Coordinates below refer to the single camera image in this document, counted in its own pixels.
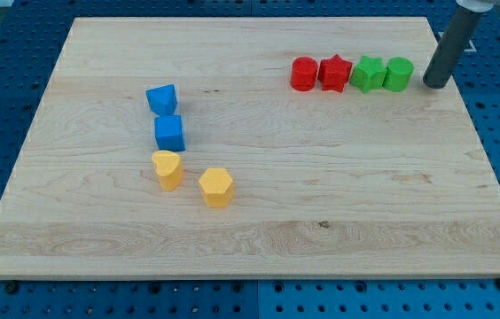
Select green cylinder block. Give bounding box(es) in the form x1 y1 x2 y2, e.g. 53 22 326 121
382 57 414 92

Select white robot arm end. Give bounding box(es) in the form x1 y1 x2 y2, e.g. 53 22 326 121
456 0 500 13

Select red star block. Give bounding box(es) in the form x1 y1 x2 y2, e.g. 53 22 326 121
317 54 353 93

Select green star block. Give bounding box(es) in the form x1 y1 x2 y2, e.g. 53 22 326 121
350 55 387 93

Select yellow hexagon block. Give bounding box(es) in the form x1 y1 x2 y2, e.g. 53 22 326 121
199 167 234 208

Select yellow heart block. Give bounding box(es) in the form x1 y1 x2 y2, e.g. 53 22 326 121
152 151 184 191

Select light wooden board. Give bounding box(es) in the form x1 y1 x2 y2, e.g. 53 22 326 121
0 17 500 280

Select blue cube block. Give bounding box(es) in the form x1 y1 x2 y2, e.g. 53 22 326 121
154 115 185 152

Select red cylinder block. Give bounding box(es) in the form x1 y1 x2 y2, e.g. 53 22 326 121
290 57 318 91

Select blue triangle block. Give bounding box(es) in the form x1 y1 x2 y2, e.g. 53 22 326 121
145 84 177 116

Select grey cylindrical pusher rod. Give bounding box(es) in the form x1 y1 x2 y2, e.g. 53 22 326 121
423 4 482 89

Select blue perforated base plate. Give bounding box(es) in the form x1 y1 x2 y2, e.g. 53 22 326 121
0 0 500 318

